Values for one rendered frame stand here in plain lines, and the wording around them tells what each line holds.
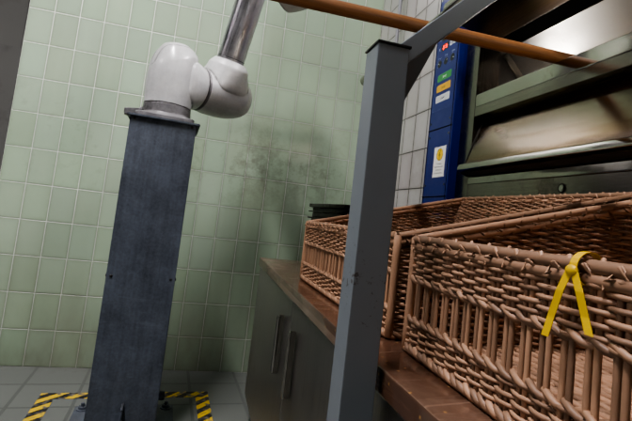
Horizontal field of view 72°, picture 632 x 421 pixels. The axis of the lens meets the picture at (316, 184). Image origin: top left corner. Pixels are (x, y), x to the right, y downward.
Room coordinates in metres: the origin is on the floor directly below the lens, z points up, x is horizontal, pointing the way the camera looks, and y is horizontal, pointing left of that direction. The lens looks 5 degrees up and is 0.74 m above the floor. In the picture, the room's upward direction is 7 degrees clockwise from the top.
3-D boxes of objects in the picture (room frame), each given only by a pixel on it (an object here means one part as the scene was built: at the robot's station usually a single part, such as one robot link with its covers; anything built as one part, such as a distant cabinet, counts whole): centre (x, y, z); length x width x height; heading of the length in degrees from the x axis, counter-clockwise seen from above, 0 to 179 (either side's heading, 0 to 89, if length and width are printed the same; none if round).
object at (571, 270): (0.32, -0.20, 0.71); 0.05 x 0.03 x 0.07; 12
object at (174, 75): (1.47, 0.52, 1.17); 0.18 x 0.16 x 0.22; 138
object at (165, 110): (1.45, 0.55, 1.03); 0.22 x 0.18 x 0.06; 108
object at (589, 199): (0.96, -0.28, 0.72); 0.56 x 0.49 x 0.28; 15
